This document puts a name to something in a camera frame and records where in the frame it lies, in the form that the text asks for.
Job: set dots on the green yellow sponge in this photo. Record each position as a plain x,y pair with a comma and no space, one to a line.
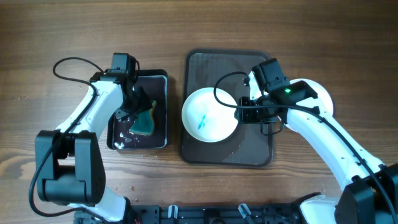
144,124

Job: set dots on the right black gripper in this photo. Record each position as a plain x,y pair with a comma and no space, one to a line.
245,116

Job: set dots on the large dark serving tray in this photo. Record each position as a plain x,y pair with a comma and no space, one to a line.
246,146

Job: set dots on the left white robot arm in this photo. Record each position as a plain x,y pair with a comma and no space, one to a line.
69,167

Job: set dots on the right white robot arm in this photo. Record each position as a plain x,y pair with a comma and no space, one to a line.
369,186

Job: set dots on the small black water tray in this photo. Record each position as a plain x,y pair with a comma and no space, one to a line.
155,84

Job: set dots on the white plate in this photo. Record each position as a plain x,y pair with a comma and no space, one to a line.
208,115
304,101

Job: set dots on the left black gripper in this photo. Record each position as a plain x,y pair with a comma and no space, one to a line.
144,104

